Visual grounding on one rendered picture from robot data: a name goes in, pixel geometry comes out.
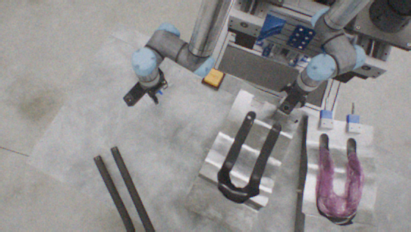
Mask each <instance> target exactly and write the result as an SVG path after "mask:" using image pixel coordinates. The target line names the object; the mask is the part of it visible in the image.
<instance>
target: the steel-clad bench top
mask: <svg viewBox="0 0 411 232"><path fill-rule="evenodd" d="M149 39H150V37H149V36H147V35H144V34H143V33H141V32H138V31H137V30H135V29H132V28H130V27H128V26H126V25H124V24H123V23H119V22H117V23H116V24H115V25H114V27H113V28H112V30H111V32H110V33H109V35H108V36H107V37H106V40H105V41H104V42H103V44H102V46H101V47H100V49H99V51H98V52H97V53H96V55H95V57H94V58H93V59H92V61H91V63H90V64H89V66H88V68H87V69H86V70H85V72H84V73H83V75H82V77H81V78H80V80H79V81H78V82H77V84H76V86H75V87H74V89H73V91H72V92H71V93H70V95H69V97H68V98H67V100H66V101H65V102H64V104H63V106H62V108H61V109H60V110H59V111H58V113H57V115H56V117H55V118H54V120H52V122H51V125H50V126H49V127H48V129H47V130H46V132H45V133H44V135H43V137H42V138H41V139H40V141H39V142H38V144H37V146H36V148H35V149H34V150H33V151H32V153H31V154H30V157H29V158H28V159H27V161H26V163H27V164H29V165H31V166H33V167H35V168H37V169H39V170H41V171H43V172H44V173H45V174H49V175H50V176H52V177H54V178H55V179H58V180H60V181H62V182H63V183H65V184H67V185H69V186H71V187H73V188H75V189H76V190H79V191H81V192H83V193H84V194H86V195H88V196H90V197H93V198H94V199H95V200H97V201H100V202H102V203H104V204H105V205H107V206H108V207H112V208H113V209H114V210H116V211H117V207H116V206H115V204H114V202H113V200H112V197H111V195H110V194H109V191H108V189H107V187H106V185H105V183H104V182H103V179H102V177H101V174H100V172H99V171H98V168H97V167H96V165H95V161H94V160H93V158H92V156H93V155H95V154H97V153H99V154H100V155H101V159H102V161H103V163H104V164H105V166H106V168H107V171H108V172H109V174H110V176H111V178H112V180H113V183H114V185H115V187H116V189H117V191H118V192H119V195H120V197H121V199H122V201H123V202H124V206H125V208H126V210H127V212H128V213H129V215H130V218H132V219H133V220H136V221H137V222H139V223H142V221H141V219H140V217H139V215H138V213H137V210H136V207H135V205H134V203H133V201H132V199H131V196H130V194H129V192H128V190H127V188H126V186H125V182H124V180H123V177H122V176H121V174H120V171H119V169H118V167H117V165H116V163H115V160H114V157H113V155H112V153H111V151H110V149H109V147H110V146H111V145H113V144H115V145H116V146H117V148H118V149H119V151H120V155H121V156H122V158H123V161H124V162H125V164H126V168H127V170H128V171H129V173H130V176H131V179H132V181H133V183H134V185H135V187H136V188H137V192H138V194H139V196H140V198H141V200H142V204H143V206H144V207H145V210H146V212H147V213H148V217H149V218H150V221H151V222H152V224H153V228H154V229H155V231H156V232H232V231H230V230H228V229H227V228H224V227H222V226H221V225H219V224H217V223H216V222H213V221H211V220H210V219H208V218H206V217H203V216H201V215H199V214H198V213H197V212H195V211H192V210H190V209H188V208H187V207H185V206H183V204H184V202H185V200H186V199H187V197H188V195H189V192H190V190H191V188H192V187H193V185H194V182H195V180H196V178H197V177H198V174H199V172H200V169H201V167H202V166H203V164H204V162H205V160H206V157H207V155H208V154H209V153H208V151H206V148H211V147H212V145H213V144H214V142H215V140H216V138H217V135H218V133H219V132H220V130H221V128H222V125H223V123H224V122H225V120H226V118H227V116H228V113H229V111H230V110H231V108H232V106H233V103H234V101H235V100H236V98H237V96H238V94H239V91H240V89H242V90H244V91H245V92H247V93H250V94H252V95H254V97H255V98H258V99H260V100H262V101H264V102H265V101H267V102H268V103H270V104H274V105H275V106H276V105H278V104H279V102H280V101H281V100H280V99H279V98H275V97H274V96H273V95H270V94H268V93H265V92H263V91H261V90H259V89H258V88H256V87H253V86H250V85H249V84H247V83H245V82H242V81H240V80H239V79H236V78H234V77H233V76H229V75H227V74H226V73H225V74H226V77H225V78H224V80H223V82H222V84H221V86H220V88H219V89H218V91H216V90H214V89H212V88H210V87H207V86H205V85H204V84H202V83H201V81H202V79H203V78H202V77H200V76H197V75H195V74H194V73H192V72H191V71H188V70H187V69H185V68H183V66H181V65H178V64H177V63H175V62H173V61H172V60H171V59H168V58H166V59H164V61H163V62H162V63H161V64H160V66H159V67H160V70H162V71H163V72H164V77H165V79H166V81H165V82H167V83H168V85H169V84H171V83H172V86H171V87H170V88H168V89H167V90H166V91H165V92H163V93H164V94H165V93H166V95H167V96H166V98H164V99H163V100H162V101H161V103H160V105H158V106H156V105H155V106H154V107H153V108H152V109H150V108H149V106H148V105H147V104H146V103H145V102H144V100H143V98H141V99H140V100H139V101H138V102H137V104H135V105H134V106H127V104H126V102H125V101H124V100H123V97H124V96H125V95H126V93H127V92H128V91H129V90H130V89H131V88H132V87H133V86H134V85H135V84H136V83H137V82H138V79H137V75H136V73H135V71H134V70H133V68H132V66H131V55H132V54H133V53H134V52H135V51H136V50H137V49H139V48H143V47H144V46H145V44H146V43H147V42H148V41H149ZM223 73H224V72H223ZM165 82H164V83H165ZM291 114H293V115H296V116H298V117H300V118H301V120H300V121H299V124H298V126H297V129H296V131H295V133H294V135H293V137H292V138H291V143H290V144H289V146H288V148H287V150H286V152H285V156H284V157H283V160H282V161H281V164H280V166H279V170H278V173H277V177H276V179H275V182H274V187H273V189H272V193H271V194H270V196H269V199H268V202H267V204H266V205H265V206H264V207H263V208H261V209H260V211H258V214H257V217H256V218H255V221H254V223H253V225H252V228H251V231H250V232H294V227H295V219H296V212H297V197H298V194H297V192H296V189H298V183H299V168H300V160H301V152H302V132H303V123H304V119H305V118H306V117H308V115H309V116H313V117H316V116H315V115H311V114H309V113H308V112H306V111H304V110H302V109H293V110H292V111H291ZM372 156H373V160H374V164H375V168H376V169H377V177H378V181H377V192H376V196H375V200H374V215H373V224H374V225H375V226H377V227H378V228H379V230H378V232H411V161H409V160H407V159H405V158H404V157H401V156H398V155H396V154H394V153H393V152H391V151H387V150H385V149H384V148H381V147H379V146H378V145H376V144H373V143H372Z"/></svg>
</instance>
